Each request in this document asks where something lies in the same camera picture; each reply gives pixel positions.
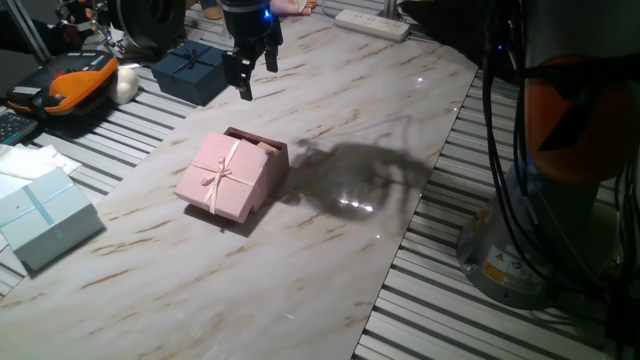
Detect tan blue cup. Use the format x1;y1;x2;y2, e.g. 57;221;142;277
201;0;224;21

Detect dark blue gift box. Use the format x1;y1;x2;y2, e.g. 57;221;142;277
150;39;230;108

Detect white power strip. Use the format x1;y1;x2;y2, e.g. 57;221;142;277
333;8;412;44

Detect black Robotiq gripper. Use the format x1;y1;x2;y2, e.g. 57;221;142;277
218;0;284;102

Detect black computer keyboard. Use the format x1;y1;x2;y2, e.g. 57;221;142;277
0;105;39;147

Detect orange black teach pendant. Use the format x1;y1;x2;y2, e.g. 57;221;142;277
5;49;120;119

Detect pink gift box lid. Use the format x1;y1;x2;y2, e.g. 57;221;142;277
173;130;274;225

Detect black silver tripod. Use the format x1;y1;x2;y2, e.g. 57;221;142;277
53;0;127;54

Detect white paper sheets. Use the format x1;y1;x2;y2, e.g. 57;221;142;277
0;143;84;201

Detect marble pattern board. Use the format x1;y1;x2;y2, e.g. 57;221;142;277
0;13;480;360

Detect light blue gift box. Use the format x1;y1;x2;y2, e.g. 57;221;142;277
0;166;107;273

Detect pink gift box base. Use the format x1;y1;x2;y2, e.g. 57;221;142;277
223;126;291;211

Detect black robot base cable bundle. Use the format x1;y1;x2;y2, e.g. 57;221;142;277
478;0;640;346

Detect black filament spool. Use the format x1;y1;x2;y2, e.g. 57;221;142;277
106;0;189;65

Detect small white plush toy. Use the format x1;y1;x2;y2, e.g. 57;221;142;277
108;67;141;106

